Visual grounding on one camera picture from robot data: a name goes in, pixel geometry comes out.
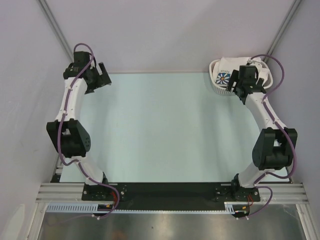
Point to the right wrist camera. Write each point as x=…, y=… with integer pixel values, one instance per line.
x=248, y=72

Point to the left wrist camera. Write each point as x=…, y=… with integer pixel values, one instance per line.
x=81, y=57

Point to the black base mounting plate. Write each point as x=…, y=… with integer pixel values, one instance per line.
x=170, y=196

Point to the white slotted cable duct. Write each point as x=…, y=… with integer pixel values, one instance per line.
x=72, y=208

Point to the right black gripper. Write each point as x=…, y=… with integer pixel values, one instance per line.
x=234, y=77

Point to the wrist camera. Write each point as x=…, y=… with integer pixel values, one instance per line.
x=81, y=57
x=248, y=72

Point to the white plastic laundry basket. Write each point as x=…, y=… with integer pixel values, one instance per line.
x=220, y=87

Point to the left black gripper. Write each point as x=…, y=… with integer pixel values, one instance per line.
x=103, y=79

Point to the white daisy print t-shirt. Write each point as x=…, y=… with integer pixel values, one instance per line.
x=225, y=71

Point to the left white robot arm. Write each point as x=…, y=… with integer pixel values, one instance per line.
x=70, y=138

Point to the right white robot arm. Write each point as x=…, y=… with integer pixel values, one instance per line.
x=275, y=146

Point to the aluminium frame rail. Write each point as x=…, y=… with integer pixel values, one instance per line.
x=283, y=193

